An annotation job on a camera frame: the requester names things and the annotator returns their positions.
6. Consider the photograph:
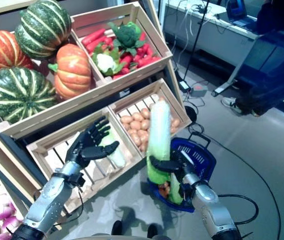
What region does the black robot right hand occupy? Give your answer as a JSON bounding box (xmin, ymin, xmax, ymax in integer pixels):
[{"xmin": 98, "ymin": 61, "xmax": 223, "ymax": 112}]
[{"xmin": 148, "ymin": 149, "xmax": 196, "ymax": 176}]

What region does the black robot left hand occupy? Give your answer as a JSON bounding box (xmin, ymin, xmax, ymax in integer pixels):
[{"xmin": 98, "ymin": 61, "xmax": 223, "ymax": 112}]
[{"xmin": 65, "ymin": 116, "xmax": 121, "ymax": 174}]

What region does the blue plastic shopping basket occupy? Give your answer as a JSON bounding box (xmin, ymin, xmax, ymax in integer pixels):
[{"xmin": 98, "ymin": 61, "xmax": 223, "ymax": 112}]
[{"xmin": 146, "ymin": 132, "xmax": 218, "ymax": 214}]

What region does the large wooden crate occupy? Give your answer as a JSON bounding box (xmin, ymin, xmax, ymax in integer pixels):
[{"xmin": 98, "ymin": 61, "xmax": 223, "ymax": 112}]
[{"xmin": 0, "ymin": 28, "xmax": 109, "ymax": 140}]

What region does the small orange pumpkin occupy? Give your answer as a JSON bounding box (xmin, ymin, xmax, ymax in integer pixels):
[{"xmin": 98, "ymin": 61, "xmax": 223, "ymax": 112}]
[{"xmin": 48, "ymin": 43, "xmax": 93, "ymax": 101}]

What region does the silver robot left leg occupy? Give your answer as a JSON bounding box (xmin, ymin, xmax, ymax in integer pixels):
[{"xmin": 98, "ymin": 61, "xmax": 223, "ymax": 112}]
[{"xmin": 111, "ymin": 219, "xmax": 124, "ymax": 236}]

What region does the grey box with red button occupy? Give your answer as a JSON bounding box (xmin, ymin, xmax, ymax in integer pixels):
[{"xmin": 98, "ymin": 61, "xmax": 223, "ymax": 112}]
[{"xmin": 190, "ymin": 86, "xmax": 208, "ymax": 98}]

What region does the black power adapter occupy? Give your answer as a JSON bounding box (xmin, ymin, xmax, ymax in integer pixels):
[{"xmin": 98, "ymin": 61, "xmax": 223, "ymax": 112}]
[{"xmin": 178, "ymin": 79, "xmax": 192, "ymax": 92}]

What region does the white cauliflower with leaves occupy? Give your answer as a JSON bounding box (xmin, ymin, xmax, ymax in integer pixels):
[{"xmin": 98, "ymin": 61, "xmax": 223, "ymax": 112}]
[{"xmin": 91, "ymin": 43, "xmax": 126, "ymax": 77}]

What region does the green striped pumpkin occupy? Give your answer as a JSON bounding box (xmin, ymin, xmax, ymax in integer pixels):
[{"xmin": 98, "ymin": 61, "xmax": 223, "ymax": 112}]
[
  {"xmin": 14, "ymin": 0, "xmax": 72, "ymax": 61},
  {"xmin": 0, "ymin": 66, "xmax": 58, "ymax": 125}
]

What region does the long orange carrot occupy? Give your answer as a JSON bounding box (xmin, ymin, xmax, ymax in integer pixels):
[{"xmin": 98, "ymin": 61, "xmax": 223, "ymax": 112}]
[
  {"xmin": 81, "ymin": 28, "xmax": 107, "ymax": 46},
  {"xmin": 85, "ymin": 36, "xmax": 113, "ymax": 53}
]

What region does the green broccoli with leaves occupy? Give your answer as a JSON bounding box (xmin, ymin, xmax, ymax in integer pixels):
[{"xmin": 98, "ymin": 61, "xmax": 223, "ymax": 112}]
[{"xmin": 108, "ymin": 21, "xmax": 147, "ymax": 56}]

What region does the black stand pole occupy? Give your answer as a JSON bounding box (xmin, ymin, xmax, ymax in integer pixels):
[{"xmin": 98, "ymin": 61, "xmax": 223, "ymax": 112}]
[{"xmin": 182, "ymin": 0, "xmax": 212, "ymax": 78}]

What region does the white office desk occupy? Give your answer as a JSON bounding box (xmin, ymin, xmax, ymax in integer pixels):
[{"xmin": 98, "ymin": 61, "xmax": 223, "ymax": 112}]
[{"xmin": 164, "ymin": 3, "xmax": 284, "ymax": 97}]

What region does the person in dark clothes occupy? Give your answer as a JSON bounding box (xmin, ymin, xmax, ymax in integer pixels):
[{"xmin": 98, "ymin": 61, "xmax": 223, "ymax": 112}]
[{"xmin": 220, "ymin": 0, "xmax": 284, "ymax": 117}]

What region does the open grey laptop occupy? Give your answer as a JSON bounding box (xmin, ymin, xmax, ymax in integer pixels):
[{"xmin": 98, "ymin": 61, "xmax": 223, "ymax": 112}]
[{"xmin": 226, "ymin": 0, "xmax": 258, "ymax": 27}]

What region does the black cable coil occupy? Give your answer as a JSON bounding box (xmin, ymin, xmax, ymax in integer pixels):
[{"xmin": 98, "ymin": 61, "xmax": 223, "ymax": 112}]
[{"xmin": 183, "ymin": 105, "xmax": 199, "ymax": 124}]

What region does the long black floor cable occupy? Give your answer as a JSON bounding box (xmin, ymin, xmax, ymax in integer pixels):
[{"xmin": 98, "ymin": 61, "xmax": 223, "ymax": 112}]
[{"xmin": 201, "ymin": 136, "xmax": 283, "ymax": 240}]

